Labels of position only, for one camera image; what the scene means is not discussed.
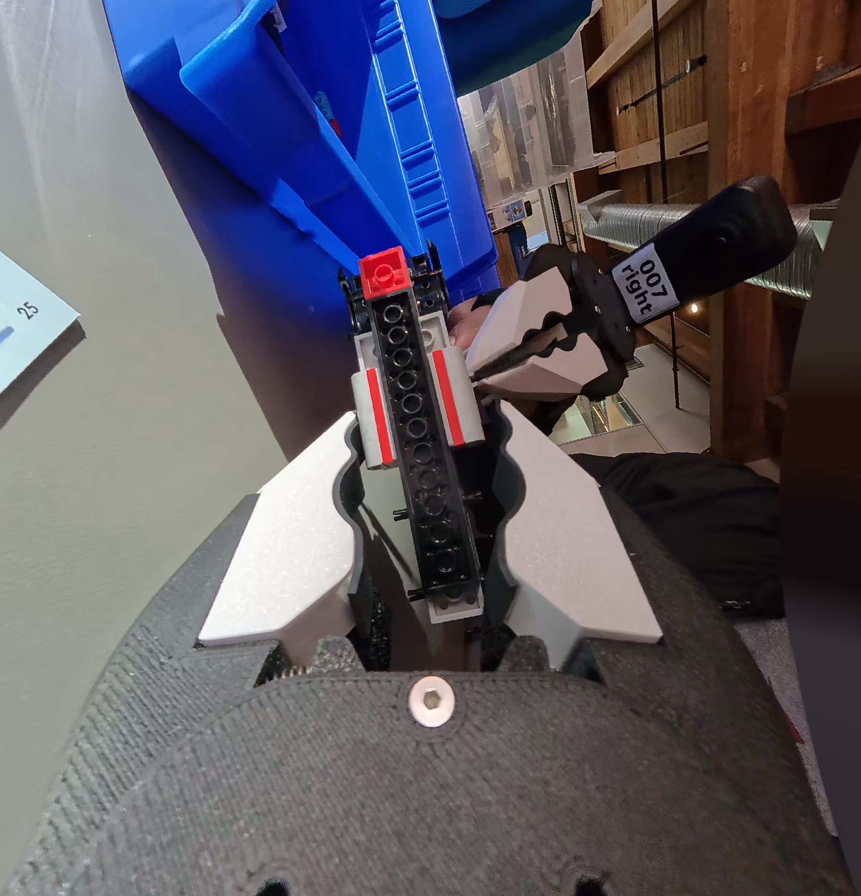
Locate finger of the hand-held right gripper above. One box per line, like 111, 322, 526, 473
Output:
474, 335, 611, 403
467, 269, 580, 379

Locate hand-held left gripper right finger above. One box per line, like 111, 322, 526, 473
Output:
488, 403, 665, 673

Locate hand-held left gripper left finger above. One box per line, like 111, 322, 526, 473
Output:
197, 412, 367, 667

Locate toy brick vehicle model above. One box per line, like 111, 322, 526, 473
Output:
338, 245, 491, 627

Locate person's right forearm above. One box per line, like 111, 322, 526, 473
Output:
570, 451, 785, 620

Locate white desk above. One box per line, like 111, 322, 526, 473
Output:
0, 0, 361, 841

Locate person's right hand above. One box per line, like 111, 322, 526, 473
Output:
446, 294, 491, 349

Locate black threaded rod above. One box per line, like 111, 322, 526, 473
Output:
649, 0, 685, 410

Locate stack of clear storage boxes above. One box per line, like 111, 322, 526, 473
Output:
458, 52, 617, 232

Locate light blue foam case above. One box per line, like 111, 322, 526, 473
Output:
434, 0, 594, 92

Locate blue plastic bin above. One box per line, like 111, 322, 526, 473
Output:
102, 0, 505, 351

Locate light blue instruction booklet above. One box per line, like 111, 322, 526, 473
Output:
0, 238, 87, 414

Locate wooden shelf frame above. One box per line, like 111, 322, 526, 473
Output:
584, 0, 861, 463

